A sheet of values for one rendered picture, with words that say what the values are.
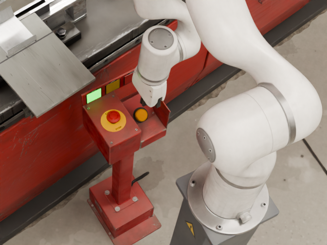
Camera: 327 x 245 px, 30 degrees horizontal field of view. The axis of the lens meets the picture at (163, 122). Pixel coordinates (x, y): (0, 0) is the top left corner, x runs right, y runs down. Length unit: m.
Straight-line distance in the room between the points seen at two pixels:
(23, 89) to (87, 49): 0.29
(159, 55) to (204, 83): 1.30
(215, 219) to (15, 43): 0.68
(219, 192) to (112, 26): 0.71
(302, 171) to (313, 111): 1.57
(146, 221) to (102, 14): 0.94
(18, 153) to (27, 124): 0.14
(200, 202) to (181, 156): 1.18
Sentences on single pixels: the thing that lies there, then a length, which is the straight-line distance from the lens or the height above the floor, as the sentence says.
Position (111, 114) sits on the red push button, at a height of 0.81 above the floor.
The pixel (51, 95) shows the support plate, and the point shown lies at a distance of 1.53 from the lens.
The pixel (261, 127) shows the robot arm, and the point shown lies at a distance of 1.04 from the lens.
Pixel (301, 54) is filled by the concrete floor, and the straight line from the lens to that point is 2.97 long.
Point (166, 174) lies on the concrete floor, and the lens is 2.53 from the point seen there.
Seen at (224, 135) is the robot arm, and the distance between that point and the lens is 1.03.
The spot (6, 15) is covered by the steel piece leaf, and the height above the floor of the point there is 1.01.
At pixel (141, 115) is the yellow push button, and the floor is 0.73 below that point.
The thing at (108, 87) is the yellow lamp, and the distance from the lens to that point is 1.75.
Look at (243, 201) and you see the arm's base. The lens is 1.30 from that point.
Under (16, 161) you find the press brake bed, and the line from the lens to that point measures 1.94.
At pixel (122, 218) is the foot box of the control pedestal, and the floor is 0.12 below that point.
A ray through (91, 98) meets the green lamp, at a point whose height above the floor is 0.81.
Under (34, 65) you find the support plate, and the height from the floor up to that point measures 1.00.
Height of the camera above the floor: 2.31
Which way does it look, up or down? 61 degrees down
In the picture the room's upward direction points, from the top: 10 degrees clockwise
